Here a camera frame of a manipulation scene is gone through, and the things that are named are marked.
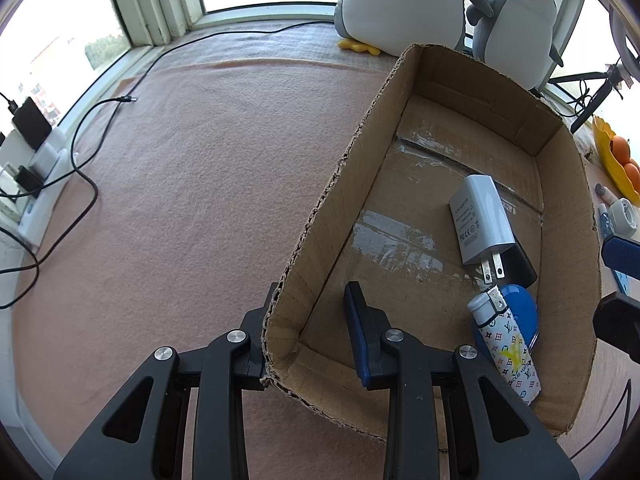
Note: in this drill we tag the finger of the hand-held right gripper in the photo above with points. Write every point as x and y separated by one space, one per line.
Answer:
622 256
617 322

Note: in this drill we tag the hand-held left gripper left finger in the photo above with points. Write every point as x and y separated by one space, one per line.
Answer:
252 327

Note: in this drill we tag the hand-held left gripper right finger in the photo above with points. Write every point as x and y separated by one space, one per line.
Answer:
356 340

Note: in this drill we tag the white round plug adapter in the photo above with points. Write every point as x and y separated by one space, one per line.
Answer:
625 215

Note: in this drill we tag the cardboard box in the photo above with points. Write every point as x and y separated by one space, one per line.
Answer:
565 240

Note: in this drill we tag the white bottle grey cap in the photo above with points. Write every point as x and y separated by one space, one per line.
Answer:
602 192

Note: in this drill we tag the blue oval case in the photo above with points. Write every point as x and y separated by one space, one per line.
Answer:
522 310

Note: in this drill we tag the black rectangular block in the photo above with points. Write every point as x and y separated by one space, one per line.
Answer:
520 267

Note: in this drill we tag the patterned white tube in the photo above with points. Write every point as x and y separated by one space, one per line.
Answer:
510 360

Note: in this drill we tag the white charger adapter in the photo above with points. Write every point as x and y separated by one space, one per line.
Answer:
480 220

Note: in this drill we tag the light blue card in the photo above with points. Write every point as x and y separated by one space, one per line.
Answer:
625 282

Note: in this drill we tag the small blue bottle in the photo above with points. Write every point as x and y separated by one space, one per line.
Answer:
605 222

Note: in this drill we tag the orange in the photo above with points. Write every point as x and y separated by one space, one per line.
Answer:
633 175
622 148

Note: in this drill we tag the yellow plastic bowl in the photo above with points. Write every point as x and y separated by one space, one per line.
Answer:
607 155

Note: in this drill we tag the black tripod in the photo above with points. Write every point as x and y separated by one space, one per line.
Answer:
595 100

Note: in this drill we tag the small penguin plush toy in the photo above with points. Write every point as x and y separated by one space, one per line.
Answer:
520 35

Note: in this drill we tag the white power strip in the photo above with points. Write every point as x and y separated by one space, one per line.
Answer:
50 160

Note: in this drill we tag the black plug adapter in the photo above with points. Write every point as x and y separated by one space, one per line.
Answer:
27 178

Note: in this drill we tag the checked beige cloth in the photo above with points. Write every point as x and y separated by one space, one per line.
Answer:
250 47

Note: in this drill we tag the white charger block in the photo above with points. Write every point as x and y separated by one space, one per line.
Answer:
11 152

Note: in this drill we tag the large penguin plush toy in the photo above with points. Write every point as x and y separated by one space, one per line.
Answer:
405 5

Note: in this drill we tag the white window frame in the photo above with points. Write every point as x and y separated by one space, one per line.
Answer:
150 0

